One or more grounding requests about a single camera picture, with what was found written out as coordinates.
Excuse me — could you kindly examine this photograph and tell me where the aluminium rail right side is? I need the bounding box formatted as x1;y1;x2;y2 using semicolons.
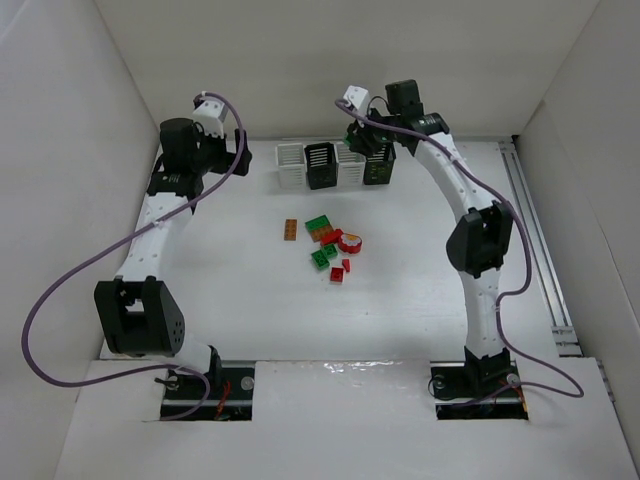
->
498;138;584;358

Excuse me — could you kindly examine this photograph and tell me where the orange flat lego plate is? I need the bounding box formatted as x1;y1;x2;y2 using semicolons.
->
283;219;298;241

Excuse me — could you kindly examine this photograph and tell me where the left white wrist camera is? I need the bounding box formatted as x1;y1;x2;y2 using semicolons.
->
192;92;228;139

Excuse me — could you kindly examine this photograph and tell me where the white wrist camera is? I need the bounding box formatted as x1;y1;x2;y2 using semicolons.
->
343;85;371;116
192;92;228;139

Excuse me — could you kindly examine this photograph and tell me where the long red lego brick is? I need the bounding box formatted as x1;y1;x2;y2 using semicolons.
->
320;229;343;246

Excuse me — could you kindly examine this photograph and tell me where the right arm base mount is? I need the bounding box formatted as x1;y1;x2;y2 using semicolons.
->
427;362;529;421

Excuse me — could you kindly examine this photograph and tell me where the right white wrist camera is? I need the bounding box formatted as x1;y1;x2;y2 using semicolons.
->
343;85;371;116

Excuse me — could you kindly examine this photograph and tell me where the dark green lego plate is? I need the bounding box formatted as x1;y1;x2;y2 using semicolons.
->
305;215;330;232

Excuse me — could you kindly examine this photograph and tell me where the white slotted bin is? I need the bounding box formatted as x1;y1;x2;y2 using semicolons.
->
275;143;306;189
335;142;366;188

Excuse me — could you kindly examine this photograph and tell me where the black slotted bin centre left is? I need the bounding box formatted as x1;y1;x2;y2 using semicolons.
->
303;142;337;190

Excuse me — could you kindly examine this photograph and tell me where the red square lego brick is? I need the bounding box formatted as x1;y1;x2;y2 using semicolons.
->
329;267;345;284

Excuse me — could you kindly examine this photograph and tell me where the white slotted bin centre right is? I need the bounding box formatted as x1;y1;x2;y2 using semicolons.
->
335;142;366;188

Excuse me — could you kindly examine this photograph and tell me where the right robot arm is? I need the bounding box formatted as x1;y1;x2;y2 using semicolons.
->
338;80;513;401

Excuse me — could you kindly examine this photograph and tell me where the black slotted bin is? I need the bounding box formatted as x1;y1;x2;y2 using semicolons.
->
303;142;337;190
363;144;396;185

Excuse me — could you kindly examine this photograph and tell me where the red flower lego piece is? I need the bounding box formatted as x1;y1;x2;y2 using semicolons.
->
338;233;363;255

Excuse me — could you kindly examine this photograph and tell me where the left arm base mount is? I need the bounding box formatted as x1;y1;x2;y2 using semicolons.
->
154;361;256;422

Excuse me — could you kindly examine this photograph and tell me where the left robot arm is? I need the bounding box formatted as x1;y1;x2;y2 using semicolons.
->
94;118;252;381

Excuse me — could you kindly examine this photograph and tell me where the black slotted bin far right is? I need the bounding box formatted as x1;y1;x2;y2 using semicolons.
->
363;144;396;185

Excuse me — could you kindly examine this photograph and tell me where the white slotted bin far left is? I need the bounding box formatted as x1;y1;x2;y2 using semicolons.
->
275;143;306;189

